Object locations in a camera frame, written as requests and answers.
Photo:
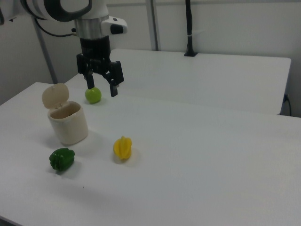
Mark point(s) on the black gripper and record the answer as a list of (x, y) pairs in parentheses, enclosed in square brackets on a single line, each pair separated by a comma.
[(95, 50)]

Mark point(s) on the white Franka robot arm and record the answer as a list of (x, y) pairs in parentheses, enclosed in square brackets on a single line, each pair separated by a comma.
[(96, 9)]

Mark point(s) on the dark green toy bell pepper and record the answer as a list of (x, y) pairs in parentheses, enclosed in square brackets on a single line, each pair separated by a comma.
[(61, 159)]

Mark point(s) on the yellow toy starfruit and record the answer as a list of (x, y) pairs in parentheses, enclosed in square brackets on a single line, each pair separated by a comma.
[(122, 147)]

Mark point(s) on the cream plastic garbage bin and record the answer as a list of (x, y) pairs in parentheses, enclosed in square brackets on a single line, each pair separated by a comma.
[(69, 126)]

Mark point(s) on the grey wall partition post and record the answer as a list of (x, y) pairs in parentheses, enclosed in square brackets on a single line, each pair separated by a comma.
[(154, 23)]

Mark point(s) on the cream hinged bin lid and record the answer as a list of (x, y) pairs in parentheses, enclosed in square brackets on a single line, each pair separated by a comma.
[(55, 95)]

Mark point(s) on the black pole base clamp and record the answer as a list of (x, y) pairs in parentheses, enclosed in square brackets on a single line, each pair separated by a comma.
[(190, 54)]

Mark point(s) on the slanted grey metal post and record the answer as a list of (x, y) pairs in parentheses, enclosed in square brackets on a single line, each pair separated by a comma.
[(48, 58)]

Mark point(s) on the light green toy apple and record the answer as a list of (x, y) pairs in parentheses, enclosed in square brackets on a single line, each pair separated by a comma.
[(93, 95)]

